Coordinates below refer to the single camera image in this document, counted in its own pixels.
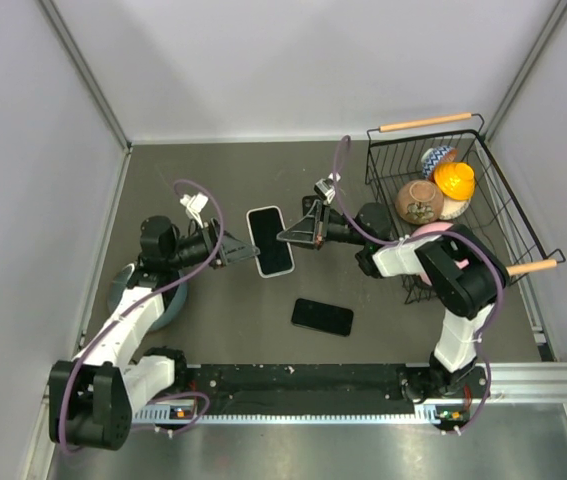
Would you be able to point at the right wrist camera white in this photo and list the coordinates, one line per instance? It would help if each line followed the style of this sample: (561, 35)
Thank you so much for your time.
(325, 188)

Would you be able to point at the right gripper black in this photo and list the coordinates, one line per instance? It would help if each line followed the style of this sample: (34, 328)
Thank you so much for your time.
(305, 230)

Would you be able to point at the blue white patterned bowl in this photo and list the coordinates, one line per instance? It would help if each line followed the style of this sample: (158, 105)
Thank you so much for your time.
(435, 156)

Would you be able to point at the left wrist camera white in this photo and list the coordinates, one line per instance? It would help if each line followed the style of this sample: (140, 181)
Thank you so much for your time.
(194, 206)

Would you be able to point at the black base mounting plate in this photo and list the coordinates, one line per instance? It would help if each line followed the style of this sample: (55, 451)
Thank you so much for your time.
(313, 389)

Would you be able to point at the grey blue bowl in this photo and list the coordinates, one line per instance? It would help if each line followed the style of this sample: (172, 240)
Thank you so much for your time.
(132, 275)

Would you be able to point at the brown ceramic bowl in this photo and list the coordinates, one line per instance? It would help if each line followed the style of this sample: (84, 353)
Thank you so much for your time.
(419, 202)

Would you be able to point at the beige phone case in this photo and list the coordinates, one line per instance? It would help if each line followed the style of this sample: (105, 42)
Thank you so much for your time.
(263, 274)

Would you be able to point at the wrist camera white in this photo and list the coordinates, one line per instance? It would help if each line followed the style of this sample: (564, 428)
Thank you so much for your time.
(325, 188)
(194, 206)

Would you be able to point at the pink plate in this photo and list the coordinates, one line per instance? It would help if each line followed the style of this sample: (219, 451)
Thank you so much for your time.
(434, 227)

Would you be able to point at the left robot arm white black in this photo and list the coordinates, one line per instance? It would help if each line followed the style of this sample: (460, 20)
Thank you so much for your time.
(113, 350)

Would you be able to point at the black wire basket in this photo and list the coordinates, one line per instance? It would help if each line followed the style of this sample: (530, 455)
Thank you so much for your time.
(396, 156)

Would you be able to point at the black phone case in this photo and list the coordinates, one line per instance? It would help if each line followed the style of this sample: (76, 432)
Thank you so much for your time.
(307, 203)

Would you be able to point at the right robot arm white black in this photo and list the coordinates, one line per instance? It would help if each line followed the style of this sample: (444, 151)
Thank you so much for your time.
(468, 280)

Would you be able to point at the aluminium frame rail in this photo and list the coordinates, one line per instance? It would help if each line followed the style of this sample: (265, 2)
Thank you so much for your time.
(533, 383)

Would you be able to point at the white ceramic bowl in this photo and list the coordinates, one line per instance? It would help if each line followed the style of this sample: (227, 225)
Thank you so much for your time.
(453, 209)

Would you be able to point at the black smartphone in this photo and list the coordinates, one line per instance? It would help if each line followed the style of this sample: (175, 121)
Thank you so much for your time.
(321, 317)

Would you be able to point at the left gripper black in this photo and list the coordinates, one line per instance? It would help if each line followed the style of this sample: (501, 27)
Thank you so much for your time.
(230, 250)

